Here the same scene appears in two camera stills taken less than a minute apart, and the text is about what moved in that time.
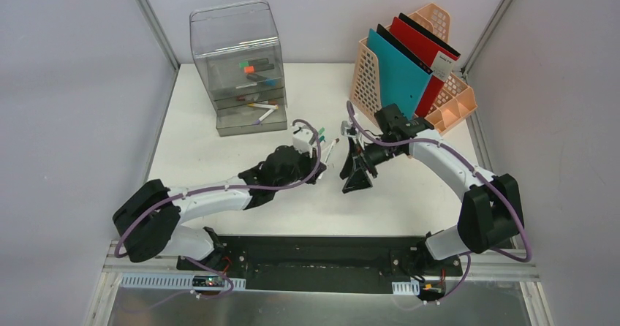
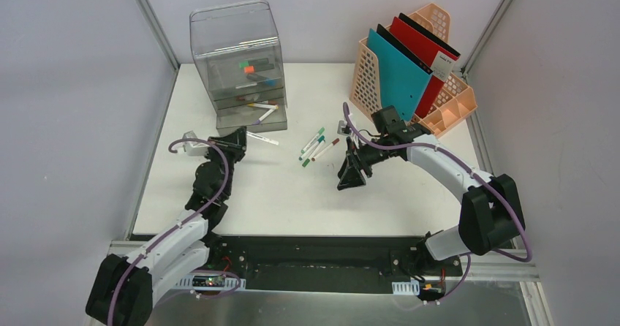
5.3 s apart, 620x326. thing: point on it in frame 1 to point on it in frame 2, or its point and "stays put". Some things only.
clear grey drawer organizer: x=237 y=50 stays put
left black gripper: x=312 y=169 to x=229 y=145
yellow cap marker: x=267 y=106 stays put
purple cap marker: x=265 y=116 stays put
